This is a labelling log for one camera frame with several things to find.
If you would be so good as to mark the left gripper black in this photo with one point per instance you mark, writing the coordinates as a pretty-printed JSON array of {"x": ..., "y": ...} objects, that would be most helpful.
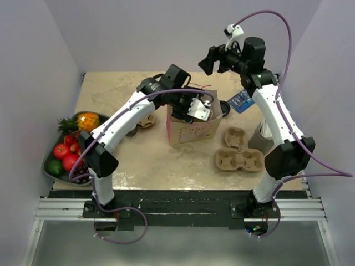
[{"x": 182, "y": 114}]

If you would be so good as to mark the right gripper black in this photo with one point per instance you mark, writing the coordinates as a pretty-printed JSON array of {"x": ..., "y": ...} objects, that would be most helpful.
[{"x": 215, "y": 54}]

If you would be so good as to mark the pink beige paper bag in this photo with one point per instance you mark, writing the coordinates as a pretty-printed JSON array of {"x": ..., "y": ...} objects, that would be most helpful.
[{"x": 180, "y": 132}]

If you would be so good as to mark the cardboard cup carrier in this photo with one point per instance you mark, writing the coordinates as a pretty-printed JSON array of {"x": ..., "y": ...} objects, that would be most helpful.
[
  {"x": 231, "y": 160},
  {"x": 235, "y": 137},
  {"x": 147, "y": 122}
]

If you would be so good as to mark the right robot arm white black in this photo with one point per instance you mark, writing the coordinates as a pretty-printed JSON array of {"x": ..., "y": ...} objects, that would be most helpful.
[{"x": 292, "y": 150}]

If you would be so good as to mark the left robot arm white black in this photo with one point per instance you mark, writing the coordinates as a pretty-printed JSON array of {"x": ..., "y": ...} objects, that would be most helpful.
[{"x": 153, "y": 92}]

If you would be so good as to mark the blue razor package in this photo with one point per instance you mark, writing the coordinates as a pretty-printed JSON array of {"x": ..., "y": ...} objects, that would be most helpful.
[{"x": 241, "y": 101}]

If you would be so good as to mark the dark green fruit tray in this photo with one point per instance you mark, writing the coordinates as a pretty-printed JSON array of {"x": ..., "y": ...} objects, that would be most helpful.
[{"x": 60, "y": 160}]

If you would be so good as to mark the grey straw holder cup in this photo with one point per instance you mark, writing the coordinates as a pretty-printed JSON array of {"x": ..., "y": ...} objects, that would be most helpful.
[{"x": 259, "y": 142}]

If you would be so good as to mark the toy pineapple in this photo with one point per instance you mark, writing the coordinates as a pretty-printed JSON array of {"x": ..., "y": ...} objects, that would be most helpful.
[{"x": 86, "y": 121}]

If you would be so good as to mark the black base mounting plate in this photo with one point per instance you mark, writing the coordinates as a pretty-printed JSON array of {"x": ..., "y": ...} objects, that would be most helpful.
[{"x": 131, "y": 209}]

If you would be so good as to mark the dark red grapes bunch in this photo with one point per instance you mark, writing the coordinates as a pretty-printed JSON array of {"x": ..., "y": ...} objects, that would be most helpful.
[{"x": 80, "y": 175}]

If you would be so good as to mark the red apple front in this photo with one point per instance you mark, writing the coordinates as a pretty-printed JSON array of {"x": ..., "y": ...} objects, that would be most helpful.
[{"x": 69, "y": 161}]

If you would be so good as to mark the red apple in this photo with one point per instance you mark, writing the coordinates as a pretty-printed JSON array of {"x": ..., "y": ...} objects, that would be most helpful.
[
  {"x": 61, "y": 151},
  {"x": 69, "y": 161}
]

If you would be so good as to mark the red apple rear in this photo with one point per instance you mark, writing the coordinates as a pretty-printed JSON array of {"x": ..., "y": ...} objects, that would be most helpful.
[{"x": 61, "y": 151}]

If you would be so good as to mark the green lime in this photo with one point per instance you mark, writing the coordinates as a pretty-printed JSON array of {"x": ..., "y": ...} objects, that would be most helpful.
[{"x": 55, "y": 168}]

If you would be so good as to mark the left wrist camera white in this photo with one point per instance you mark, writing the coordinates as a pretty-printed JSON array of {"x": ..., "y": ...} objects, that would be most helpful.
[{"x": 200, "y": 109}]

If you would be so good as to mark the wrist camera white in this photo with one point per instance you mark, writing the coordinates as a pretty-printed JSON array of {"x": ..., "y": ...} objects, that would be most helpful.
[
  {"x": 233, "y": 33},
  {"x": 200, "y": 109}
]

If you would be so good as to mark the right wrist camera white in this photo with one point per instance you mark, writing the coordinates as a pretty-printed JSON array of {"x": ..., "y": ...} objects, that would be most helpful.
[{"x": 233, "y": 33}]

